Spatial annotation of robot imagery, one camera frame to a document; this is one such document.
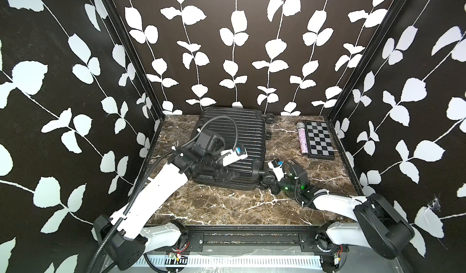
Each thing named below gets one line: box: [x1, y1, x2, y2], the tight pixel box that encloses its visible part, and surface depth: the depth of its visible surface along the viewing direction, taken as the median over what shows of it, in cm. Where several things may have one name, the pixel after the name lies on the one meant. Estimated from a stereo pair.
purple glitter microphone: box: [296, 121, 309, 156], surface depth 109 cm
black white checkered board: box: [304, 120, 336, 161], surface depth 107 cm
